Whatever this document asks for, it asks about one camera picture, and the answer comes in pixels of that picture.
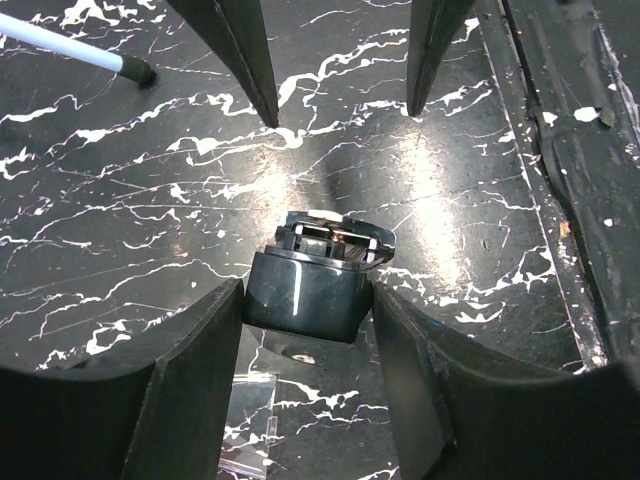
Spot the black metronome body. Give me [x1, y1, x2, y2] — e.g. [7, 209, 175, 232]
[243, 210, 396, 343]

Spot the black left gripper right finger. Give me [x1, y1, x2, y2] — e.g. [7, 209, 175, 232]
[373, 284, 639, 479]

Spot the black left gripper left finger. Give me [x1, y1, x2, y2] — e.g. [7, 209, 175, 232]
[1, 280, 244, 479]

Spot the clear plastic metronome cover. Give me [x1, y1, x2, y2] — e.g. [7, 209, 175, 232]
[217, 324, 321, 473]

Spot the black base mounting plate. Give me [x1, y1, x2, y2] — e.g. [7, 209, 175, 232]
[476, 1, 639, 369]

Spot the blue music stand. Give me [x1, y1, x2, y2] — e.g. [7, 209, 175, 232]
[1, 14, 156, 85]

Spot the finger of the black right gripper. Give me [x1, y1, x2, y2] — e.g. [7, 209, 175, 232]
[169, 0, 279, 128]
[406, 0, 474, 117]

